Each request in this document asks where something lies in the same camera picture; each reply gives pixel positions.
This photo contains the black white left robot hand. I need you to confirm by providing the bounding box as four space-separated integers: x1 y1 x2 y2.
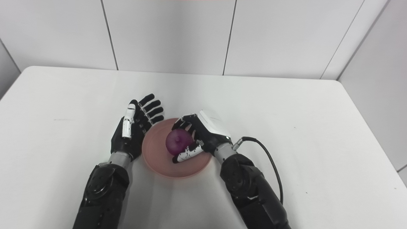
110 93 165 161

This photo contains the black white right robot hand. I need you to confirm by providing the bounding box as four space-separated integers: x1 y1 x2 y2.
172 110 231 163

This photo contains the pink plate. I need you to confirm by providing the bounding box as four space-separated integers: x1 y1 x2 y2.
142 118 213 178

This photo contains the purple red onion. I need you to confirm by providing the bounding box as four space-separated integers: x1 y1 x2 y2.
166 128 194 156

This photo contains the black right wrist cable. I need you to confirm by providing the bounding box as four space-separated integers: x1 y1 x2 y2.
232 136 284 205

